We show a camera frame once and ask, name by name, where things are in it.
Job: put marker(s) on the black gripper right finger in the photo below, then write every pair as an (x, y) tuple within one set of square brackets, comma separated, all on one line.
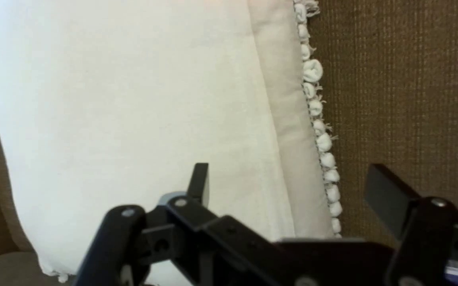
[(390, 193)]

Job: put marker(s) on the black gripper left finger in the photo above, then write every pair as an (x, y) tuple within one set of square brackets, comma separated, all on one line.
[(199, 183)]

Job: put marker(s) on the white square pompom-trim pillow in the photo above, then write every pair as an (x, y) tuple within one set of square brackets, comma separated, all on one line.
[(144, 111)]

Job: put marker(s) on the brown fabric sofa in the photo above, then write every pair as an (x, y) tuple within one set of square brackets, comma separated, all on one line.
[(414, 105)]

